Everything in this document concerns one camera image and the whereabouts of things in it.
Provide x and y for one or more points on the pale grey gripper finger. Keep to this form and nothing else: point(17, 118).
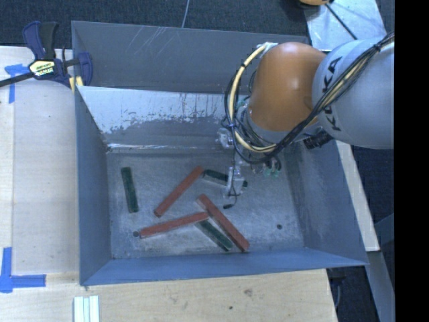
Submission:
point(230, 183)
point(240, 186)

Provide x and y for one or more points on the dark green flat block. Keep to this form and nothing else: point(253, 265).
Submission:
point(130, 190)
point(214, 176)
point(214, 235)

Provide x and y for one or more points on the red-brown flat block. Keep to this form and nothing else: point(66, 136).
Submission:
point(172, 225)
point(223, 221)
point(178, 192)

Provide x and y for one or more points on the grey metal bin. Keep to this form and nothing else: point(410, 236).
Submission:
point(167, 59)

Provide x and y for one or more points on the black cylinder on white bracket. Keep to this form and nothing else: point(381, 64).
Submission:
point(316, 141)

